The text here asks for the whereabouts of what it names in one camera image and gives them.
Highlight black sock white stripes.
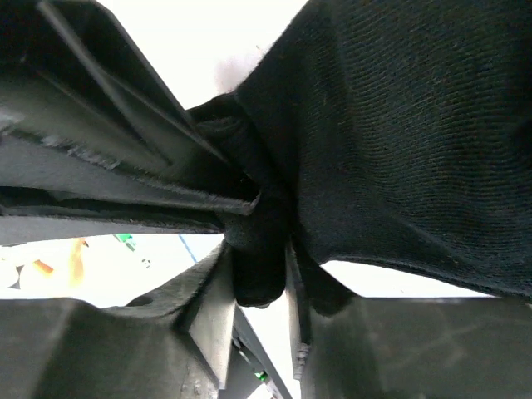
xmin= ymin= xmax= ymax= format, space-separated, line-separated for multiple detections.
xmin=191 ymin=1 xmax=531 ymax=307

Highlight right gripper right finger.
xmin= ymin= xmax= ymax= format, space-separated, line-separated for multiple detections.
xmin=284 ymin=243 xmax=362 ymax=382

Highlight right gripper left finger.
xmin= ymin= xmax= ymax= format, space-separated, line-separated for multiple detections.
xmin=103 ymin=243 xmax=236 ymax=391

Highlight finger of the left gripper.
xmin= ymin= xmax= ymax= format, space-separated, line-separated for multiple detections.
xmin=1 ymin=1 xmax=259 ymax=244

